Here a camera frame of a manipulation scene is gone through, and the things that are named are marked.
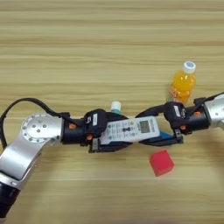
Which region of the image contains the white remote control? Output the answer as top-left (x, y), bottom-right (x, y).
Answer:
top-left (98, 115), bottom-right (161, 146)

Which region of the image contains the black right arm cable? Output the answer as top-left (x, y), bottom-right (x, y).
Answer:
top-left (193, 91), bottom-right (224, 108)

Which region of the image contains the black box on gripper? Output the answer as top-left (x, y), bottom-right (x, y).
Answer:
top-left (163, 101), bottom-right (188, 130)
top-left (83, 108), bottom-right (109, 140)

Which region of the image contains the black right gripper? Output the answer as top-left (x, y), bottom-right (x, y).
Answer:
top-left (135, 103), bottom-right (211, 147)

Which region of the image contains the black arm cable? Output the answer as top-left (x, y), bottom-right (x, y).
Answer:
top-left (0, 97), bottom-right (86, 151)
top-left (193, 91), bottom-right (224, 108)

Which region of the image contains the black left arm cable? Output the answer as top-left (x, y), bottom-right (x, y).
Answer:
top-left (0, 97), bottom-right (86, 151)

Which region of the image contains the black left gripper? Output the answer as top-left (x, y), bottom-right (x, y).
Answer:
top-left (60, 111), bottom-right (135, 154)

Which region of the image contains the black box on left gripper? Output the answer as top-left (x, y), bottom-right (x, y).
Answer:
top-left (83, 108), bottom-right (109, 140)

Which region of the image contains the orange juice bottle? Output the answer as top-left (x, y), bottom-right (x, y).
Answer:
top-left (169, 60), bottom-right (197, 105)

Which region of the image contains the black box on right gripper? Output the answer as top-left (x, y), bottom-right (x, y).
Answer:
top-left (163, 101), bottom-right (188, 130)

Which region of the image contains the red cube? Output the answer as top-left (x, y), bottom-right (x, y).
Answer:
top-left (149, 149), bottom-right (176, 178)

